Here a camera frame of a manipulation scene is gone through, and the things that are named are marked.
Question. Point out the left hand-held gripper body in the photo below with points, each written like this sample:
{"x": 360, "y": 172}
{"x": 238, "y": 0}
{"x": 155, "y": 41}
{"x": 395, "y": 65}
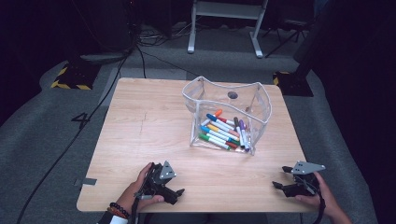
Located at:
{"x": 155, "y": 182}

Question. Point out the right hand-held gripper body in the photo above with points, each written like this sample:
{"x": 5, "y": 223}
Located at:
{"x": 306, "y": 168}

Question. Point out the purple marker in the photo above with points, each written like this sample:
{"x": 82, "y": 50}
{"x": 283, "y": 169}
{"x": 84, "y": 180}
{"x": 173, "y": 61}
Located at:
{"x": 244, "y": 137}

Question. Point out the dark green marker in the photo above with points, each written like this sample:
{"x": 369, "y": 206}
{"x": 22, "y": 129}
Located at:
{"x": 236, "y": 142}

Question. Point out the brown marker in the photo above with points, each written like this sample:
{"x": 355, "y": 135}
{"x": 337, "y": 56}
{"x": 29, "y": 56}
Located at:
{"x": 232, "y": 146}

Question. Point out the black marker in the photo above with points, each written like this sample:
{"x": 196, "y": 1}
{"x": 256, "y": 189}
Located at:
{"x": 238, "y": 130}

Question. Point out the peach marker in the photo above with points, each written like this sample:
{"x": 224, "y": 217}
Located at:
{"x": 234, "y": 133}

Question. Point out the light blue marker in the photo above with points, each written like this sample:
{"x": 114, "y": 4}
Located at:
{"x": 205, "y": 129}

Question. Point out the yellow marker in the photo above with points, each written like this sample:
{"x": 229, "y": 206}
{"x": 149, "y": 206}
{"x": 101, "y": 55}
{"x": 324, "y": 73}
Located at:
{"x": 213, "y": 127}

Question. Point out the red marker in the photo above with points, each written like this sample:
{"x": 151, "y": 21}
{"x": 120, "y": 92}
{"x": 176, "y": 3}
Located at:
{"x": 222, "y": 120}

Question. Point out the dark blue marker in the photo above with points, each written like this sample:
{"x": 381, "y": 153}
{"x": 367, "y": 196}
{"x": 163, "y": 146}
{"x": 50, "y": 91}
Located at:
{"x": 211, "y": 117}

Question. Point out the clear plastic pouch white trim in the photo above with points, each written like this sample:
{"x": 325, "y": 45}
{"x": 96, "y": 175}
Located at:
{"x": 230, "y": 102}

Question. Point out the orange marker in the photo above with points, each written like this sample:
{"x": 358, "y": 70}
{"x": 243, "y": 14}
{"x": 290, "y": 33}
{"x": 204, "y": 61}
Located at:
{"x": 218, "y": 112}

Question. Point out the person's left hand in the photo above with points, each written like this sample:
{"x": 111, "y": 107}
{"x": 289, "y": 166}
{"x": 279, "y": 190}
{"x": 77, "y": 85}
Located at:
{"x": 130, "y": 199}

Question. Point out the person's right hand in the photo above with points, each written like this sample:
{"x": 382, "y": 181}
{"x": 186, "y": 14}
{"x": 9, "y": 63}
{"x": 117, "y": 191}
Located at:
{"x": 323, "y": 199}

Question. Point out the grey tape piece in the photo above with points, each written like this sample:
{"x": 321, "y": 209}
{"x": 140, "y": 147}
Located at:
{"x": 88, "y": 181}

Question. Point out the black yellow-striped stand base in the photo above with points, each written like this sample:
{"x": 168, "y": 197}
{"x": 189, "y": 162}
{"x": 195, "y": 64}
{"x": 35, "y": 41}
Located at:
{"x": 292, "y": 85}
{"x": 74, "y": 76}

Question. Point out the black tripod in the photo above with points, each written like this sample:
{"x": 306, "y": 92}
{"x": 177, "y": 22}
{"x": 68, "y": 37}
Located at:
{"x": 289, "y": 35}

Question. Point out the white metal stand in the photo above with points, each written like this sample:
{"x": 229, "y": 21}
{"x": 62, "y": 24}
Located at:
{"x": 224, "y": 11}

